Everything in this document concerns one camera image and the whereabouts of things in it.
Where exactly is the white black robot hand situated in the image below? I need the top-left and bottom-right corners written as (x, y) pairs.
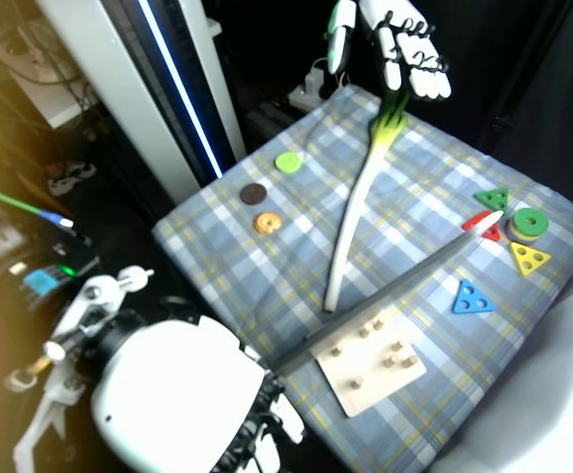
top-left (323, 0), bottom-right (454, 103)
top-left (90, 313), bottom-right (307, 473)

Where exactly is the long green white leek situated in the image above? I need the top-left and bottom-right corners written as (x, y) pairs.
top-left (322, 90), bottom-right (414, 314)

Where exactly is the white adapter plug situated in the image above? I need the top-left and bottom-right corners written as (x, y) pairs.
top-left (305, 68), bottom-right (327, 94)

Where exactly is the black device with blue label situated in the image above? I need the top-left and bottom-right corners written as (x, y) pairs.
top-left (0, 231), bottom-right (101, 316)

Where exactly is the white column with blue light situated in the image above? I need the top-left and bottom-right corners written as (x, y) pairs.
top-left (36, 0), bottom-right (248, 204)

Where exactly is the white sneaker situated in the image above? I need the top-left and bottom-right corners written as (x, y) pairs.
top-left (46, 160), bottom-right (98, 197)

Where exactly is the white rounded cover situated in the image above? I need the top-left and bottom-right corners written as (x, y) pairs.
top-left (426, 268), bottom-right (573, 473)

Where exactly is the large steel kitchen knife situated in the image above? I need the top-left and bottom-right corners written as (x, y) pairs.
top-left (268, 209), bottom-right (506, 379)

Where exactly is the yellow triangle block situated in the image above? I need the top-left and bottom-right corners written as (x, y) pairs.
top-left (509, 240), bottom-right (552, 277)

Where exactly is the green round biscuit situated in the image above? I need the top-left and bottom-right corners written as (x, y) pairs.
top-left (274, 151), bottom-right (303, 174)

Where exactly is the dark brown round cookie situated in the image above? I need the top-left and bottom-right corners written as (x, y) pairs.
top-left (240, 182), bottom-right (268, 206)

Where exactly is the green triangle block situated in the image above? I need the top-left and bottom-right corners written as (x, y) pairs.
top-left (472, 186), bottom-right (510, 216)

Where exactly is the red triangle block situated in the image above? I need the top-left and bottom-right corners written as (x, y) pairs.
top-left (462, 210), bottom-right (503, 242)

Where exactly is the black backdrop curtain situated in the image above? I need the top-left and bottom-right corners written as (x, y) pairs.
top-left (201, 0), bottom-right (573, 213)

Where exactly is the stack of coloured rings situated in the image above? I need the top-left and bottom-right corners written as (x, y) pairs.
top-left (504, 216), bottom-right (546, 245)

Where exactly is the wooden peg board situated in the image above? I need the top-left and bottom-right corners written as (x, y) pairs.
top-left (310, 314), bottom-right (428, 419)

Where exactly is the blue plaid tablecloth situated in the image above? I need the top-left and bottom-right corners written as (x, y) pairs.
top-left (151, 83), bottom-right (573, 473)

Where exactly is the tan round cookie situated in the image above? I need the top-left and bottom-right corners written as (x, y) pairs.
top-left (252, 211), bottom-right (283, 237)

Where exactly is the blue triangle block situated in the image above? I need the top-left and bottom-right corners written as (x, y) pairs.
top-left (452, 279), bottom-right (497, 315)

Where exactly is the white desk with cables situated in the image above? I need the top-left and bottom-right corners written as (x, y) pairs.
top-left (0, 0), bottom-right (103, 129)

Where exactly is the green foam ring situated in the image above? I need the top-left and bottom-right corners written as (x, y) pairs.
top-left (511, 207), bottom-right (550, 238)

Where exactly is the white power strip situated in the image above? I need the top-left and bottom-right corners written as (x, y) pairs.
top-left (288, 57), bottom-right (351, 112)

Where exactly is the black box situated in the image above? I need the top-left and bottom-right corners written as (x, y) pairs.
top-left (244, 101), bottom-right (292, 144)

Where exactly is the green cable with blue connector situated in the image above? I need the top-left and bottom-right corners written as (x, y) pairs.
top-left (0, 174), bottom-right (76, 231)

